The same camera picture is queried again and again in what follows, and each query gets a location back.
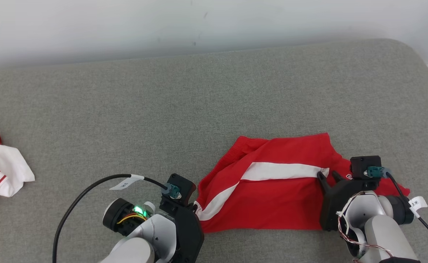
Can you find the red white basketball jersey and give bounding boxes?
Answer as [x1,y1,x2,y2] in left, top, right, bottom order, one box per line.
[0,133,35,227]

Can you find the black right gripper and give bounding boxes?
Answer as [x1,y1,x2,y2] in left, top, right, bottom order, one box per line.
[316,171,377,232]

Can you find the white cable label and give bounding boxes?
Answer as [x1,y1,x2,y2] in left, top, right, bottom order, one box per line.
[110,175,145,191]
[408,196,428,210]

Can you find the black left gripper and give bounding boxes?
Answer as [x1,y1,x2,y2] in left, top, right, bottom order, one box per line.
[158,199,205,263]

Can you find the white left cable label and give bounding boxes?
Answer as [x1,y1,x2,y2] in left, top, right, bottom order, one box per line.
[110,175,145,191]

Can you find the thin red white wire bundle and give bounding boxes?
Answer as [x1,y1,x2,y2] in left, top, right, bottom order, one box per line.
[337,191,395,263]

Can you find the white right cable label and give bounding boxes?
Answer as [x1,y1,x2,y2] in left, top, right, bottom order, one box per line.
[408,196,428,210]

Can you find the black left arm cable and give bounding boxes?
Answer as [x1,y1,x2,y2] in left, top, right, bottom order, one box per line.
[53,174,181,263]

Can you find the red shorts with white stripe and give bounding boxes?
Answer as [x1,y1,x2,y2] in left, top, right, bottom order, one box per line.
[194,133,410,233]

